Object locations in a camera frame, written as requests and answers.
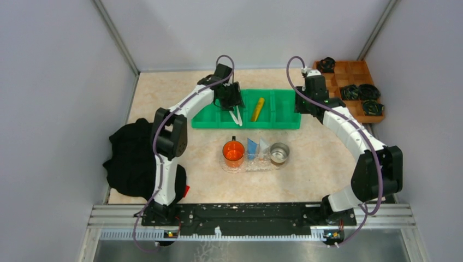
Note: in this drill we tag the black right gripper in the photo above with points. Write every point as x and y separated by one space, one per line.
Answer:
300 106

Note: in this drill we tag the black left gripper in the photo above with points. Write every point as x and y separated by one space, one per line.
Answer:
231 103

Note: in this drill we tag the green compartment bin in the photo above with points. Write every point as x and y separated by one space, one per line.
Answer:
264 109

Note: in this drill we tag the orange plastic mug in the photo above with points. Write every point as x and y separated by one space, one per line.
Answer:
233 153

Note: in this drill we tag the blue toothpaste tube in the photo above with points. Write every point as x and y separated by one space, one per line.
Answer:
252 148

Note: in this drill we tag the white toothpaste tube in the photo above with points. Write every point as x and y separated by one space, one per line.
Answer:
264 147

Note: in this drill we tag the steel cup orange sleeve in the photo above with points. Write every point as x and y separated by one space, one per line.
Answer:
279 153

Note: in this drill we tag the clear textured plastic tray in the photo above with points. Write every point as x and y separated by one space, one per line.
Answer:
256 165

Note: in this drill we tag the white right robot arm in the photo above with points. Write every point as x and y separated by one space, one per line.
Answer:
379 169

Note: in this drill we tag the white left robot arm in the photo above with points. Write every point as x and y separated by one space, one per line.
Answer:
169 142

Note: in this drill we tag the yellow toothpaste tube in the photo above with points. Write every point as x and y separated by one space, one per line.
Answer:
257 110

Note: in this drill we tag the brown wooden compartment tray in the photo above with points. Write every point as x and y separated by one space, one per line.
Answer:
351 82

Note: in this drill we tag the red tag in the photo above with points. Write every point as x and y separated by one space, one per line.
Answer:
186 191

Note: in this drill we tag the black cloth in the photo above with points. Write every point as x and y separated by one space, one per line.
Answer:
131 168

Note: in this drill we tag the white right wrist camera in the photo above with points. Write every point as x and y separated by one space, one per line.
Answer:
309 72

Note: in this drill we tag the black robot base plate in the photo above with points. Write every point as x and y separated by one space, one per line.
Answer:
247 219

